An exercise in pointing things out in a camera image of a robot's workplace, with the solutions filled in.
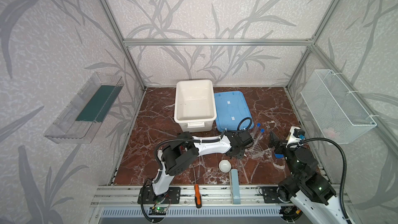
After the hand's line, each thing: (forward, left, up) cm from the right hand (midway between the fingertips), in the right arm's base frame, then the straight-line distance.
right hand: (280, 128), depth 72 cm
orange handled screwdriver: (-26, +39, -19) cm, 51 cm away
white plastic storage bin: (+28, +44, -22) cm, 56 cm away
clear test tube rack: (-3, +7, -21) cm, 22 cm away
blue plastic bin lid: (+27, +17, -26) cm, 41 cm away
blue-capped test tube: (+15, +2, -22) cm, 27 cm away
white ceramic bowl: (-11, +25, -22) cm, 35 cm away
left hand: (-3, +16, -20) cm, 26 cm away
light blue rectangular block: (-24, +21, -19) cm, 37 cm away
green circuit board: (-31, +58, -23) cm, 69 cm away
